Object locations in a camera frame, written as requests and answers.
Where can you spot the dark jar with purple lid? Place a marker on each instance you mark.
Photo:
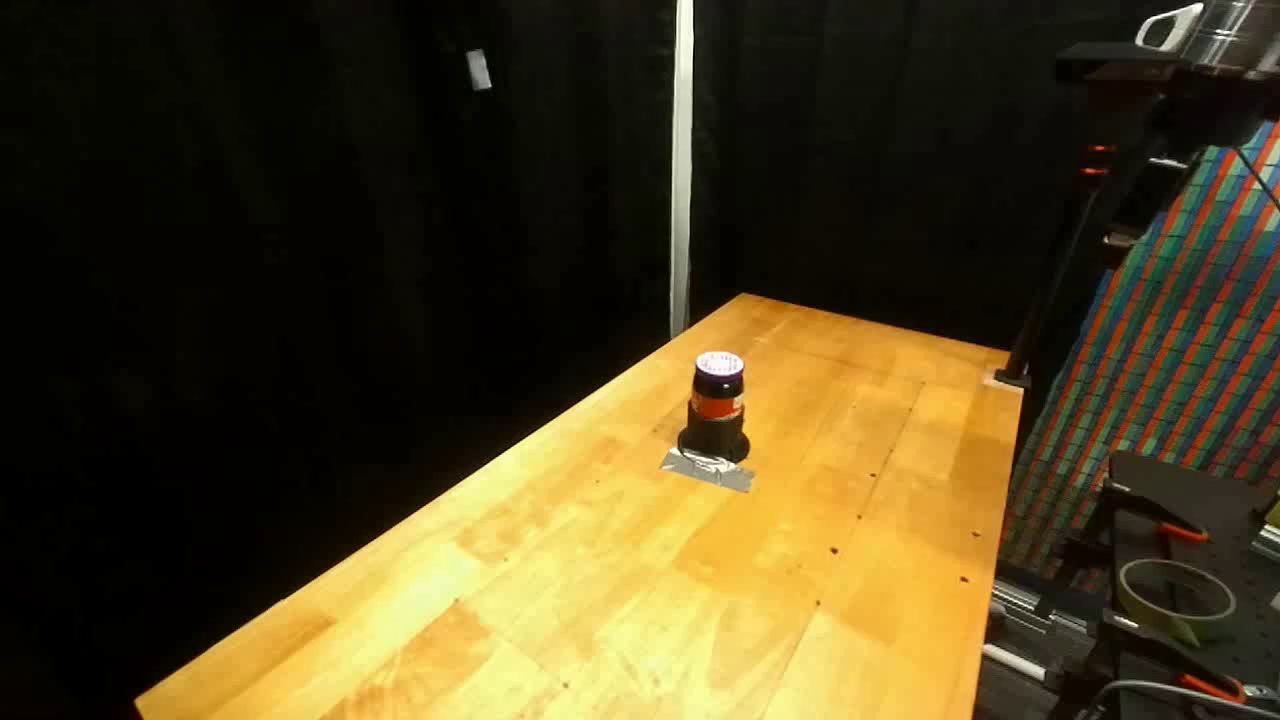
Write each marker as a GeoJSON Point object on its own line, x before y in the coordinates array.
{"type": "Point", "coordinates": [719, 400]}

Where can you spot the white vertical pole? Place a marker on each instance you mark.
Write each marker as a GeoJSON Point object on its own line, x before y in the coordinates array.
{"type": "Point", "coordinates": [682, 163]}

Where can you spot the small white tag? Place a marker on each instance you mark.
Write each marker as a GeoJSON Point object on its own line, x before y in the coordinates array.
{"type": "Point", "coordinates": [476, 68]}

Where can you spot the black slanted stand leg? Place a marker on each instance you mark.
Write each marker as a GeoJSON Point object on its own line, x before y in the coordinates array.
{"type": "Point", "coordinates": [1062, 281]}

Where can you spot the colourful striped cloth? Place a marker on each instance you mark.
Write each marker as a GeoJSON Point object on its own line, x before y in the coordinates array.
{"type": "Point", "coordinates": [1172, 344]}

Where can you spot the pale masking tape roll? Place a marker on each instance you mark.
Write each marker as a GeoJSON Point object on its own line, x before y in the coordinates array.
{"type": "Point", "coordinates": [1133, 593]}

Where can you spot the orange black clamp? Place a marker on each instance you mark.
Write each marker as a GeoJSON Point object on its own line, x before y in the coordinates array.
{"type": "Point", "coordinates": [1182, 532]}
{"type": "Point", "coordinates": [1209, 684]}

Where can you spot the black overhead shelf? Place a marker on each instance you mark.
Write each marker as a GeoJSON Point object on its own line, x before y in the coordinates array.
{"type": "Point", "coordinates": [1133, 60]}

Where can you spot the grey duct tape strip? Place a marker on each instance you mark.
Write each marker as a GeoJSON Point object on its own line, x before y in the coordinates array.
{"type": "Point", "coordinates": [705, 470]}

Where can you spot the aluminium rail profile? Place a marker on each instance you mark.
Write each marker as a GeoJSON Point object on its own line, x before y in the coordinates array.
{"type": "Point", "coordinates": [1021, 642]}

